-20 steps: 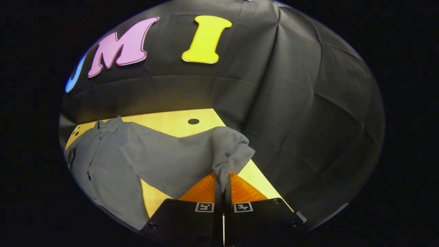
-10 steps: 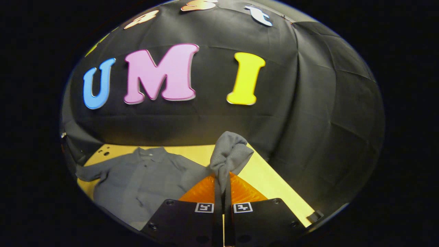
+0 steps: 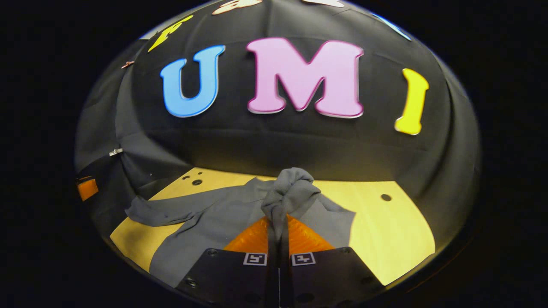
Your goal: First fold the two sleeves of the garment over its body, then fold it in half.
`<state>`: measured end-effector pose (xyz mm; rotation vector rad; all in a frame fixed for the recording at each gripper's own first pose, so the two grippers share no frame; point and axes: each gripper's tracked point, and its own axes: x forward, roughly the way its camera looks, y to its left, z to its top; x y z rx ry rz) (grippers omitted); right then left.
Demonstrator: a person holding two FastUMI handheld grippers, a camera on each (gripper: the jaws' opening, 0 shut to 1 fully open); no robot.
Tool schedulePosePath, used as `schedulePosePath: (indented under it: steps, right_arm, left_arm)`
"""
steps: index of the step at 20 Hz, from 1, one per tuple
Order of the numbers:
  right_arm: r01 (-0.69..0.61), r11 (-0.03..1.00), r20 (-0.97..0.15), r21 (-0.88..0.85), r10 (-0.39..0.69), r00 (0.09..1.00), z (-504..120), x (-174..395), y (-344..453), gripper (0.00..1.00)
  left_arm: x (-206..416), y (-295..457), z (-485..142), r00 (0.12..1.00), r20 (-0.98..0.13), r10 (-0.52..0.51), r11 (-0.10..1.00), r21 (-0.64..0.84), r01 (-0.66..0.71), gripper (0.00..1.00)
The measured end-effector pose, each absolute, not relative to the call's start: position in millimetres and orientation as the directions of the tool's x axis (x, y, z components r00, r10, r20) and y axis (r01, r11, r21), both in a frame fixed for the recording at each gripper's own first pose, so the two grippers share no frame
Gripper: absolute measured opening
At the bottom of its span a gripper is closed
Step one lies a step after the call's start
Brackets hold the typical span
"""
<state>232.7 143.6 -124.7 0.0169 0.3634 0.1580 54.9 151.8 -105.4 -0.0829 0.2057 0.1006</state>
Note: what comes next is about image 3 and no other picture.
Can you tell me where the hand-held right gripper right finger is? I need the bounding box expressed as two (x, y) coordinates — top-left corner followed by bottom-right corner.
(279, 214), (386, 308)

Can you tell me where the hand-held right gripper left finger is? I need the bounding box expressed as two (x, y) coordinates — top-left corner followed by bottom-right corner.
(176, 216), (280, 308)

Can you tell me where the grey collared shirt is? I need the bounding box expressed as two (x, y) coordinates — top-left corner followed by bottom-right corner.
(125, 167), (357, 288)

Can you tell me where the black backdrop cloth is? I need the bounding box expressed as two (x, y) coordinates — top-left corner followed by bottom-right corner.
(74, 0), (482, 249)

